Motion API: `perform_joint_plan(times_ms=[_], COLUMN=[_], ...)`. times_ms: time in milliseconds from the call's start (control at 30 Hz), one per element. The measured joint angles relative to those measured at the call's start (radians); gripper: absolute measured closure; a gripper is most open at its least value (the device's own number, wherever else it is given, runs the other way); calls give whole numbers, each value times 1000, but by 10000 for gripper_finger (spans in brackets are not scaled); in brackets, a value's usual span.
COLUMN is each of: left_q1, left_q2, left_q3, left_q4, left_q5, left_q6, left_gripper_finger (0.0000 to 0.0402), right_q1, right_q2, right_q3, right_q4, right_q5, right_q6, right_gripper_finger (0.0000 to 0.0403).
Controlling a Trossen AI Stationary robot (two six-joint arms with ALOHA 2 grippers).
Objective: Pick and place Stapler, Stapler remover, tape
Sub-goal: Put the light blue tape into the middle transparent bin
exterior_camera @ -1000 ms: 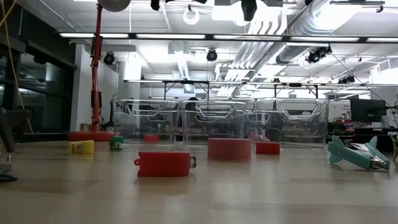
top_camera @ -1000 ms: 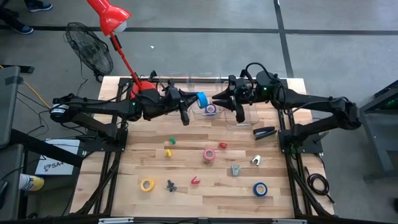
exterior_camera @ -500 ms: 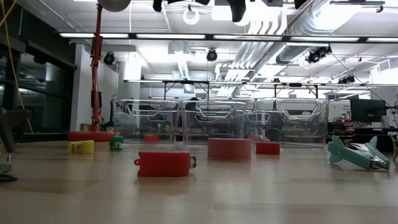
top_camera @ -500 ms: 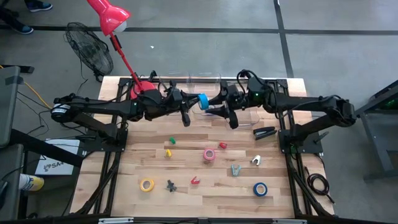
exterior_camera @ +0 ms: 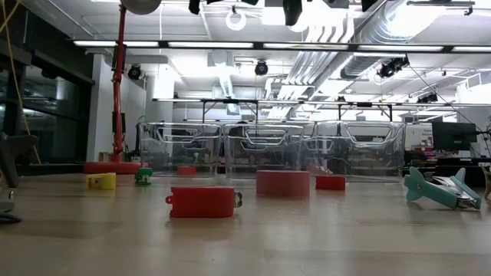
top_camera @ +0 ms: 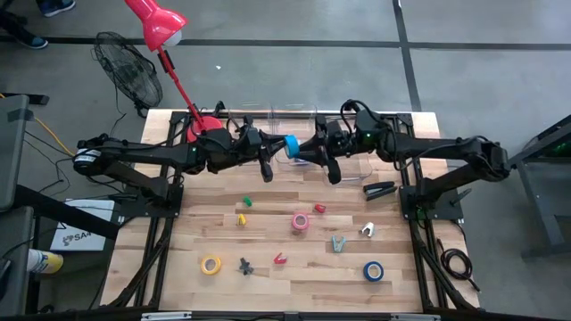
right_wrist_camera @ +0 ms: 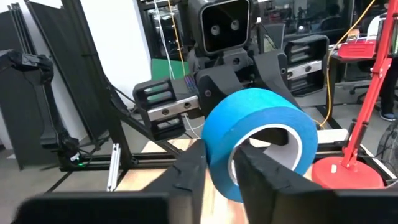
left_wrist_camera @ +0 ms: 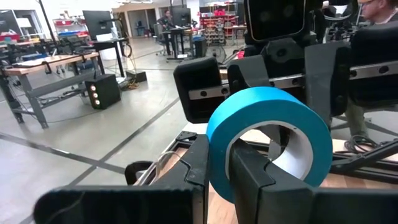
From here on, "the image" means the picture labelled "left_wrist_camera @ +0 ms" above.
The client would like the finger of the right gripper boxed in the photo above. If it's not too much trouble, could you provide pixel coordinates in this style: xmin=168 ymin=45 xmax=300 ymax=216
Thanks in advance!
xmin=303 ymin=41 xmax=353 ymax=128
xmin=228 ymin=55 xmax=272 ymax=93

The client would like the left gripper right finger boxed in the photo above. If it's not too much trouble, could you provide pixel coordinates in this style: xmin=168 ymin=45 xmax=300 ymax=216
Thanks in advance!
xmin=229 ymin=139 xmax=398 ymax=224

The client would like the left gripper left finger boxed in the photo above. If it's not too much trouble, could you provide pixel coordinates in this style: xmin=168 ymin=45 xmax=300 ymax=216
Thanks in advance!
xmin=33 ymin=133 xmax=210 ymax=224

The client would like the light blue tape roll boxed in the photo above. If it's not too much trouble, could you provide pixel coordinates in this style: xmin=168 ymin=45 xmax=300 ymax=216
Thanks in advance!
xmin=206 ymin=86 xmax=333 ymax=205

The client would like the black clamp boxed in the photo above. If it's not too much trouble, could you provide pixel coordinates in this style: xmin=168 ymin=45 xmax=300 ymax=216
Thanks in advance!
xmin=124 ymin=161 xmax=155 ymax=186

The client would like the round floor fan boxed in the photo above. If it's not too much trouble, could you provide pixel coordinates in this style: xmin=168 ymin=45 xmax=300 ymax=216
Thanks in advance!
xmin=205 ymin=45 xmax=227 ymax=65

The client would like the black waste bin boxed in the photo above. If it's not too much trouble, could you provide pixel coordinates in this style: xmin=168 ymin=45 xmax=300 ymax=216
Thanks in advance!
xmin=193 ymin=36 xmax=208 ymax=58

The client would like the clear plastic bin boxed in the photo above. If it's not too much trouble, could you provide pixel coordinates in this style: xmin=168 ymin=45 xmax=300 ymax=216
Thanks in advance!
xmin=133 ymin=151 xmax=187 ymax=187

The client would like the red storage shelf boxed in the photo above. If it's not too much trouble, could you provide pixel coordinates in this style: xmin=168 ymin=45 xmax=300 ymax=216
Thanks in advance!
xmin=198 ymin=7 xmax=246 ymax=47

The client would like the small black box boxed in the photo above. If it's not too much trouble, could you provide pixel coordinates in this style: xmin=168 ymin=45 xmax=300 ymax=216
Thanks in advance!
xmin=126 ymin=70 xmax=147 ymax=83

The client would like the black standing desk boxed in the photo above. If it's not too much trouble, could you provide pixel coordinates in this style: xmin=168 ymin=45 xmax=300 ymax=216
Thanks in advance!
xmin=161 ymin=6 xmax=195 ymax=62

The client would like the person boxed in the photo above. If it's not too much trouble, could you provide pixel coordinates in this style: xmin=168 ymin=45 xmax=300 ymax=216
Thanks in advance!
xmin=344 ymin=0 xmax=398 ymax=139
xmin=157 ymin=9 xmax=177 ymax=38

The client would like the black speaker box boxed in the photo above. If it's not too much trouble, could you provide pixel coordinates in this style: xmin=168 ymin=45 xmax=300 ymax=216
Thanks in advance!
xmin=84 ymin=73 xmax=122 ymax=110

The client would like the black monitor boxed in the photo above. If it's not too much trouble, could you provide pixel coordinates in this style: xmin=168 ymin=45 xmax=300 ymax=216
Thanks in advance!
xmin=82 ymin=10 xmax=114 ymax=40

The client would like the wooden workbench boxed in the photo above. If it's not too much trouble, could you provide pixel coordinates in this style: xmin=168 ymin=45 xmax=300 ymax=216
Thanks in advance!
xmin=0 ymin=51 xmax=100 ymax=130

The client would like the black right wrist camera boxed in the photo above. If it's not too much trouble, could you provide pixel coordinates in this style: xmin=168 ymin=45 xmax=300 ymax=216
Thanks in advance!
xmin=244 ymin=0 xmax=312 ymax=44

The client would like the coiled black cable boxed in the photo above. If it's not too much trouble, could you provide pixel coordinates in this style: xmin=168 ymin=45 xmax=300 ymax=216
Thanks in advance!
xmin=341 ymin=134 xmax=382 ymax=155

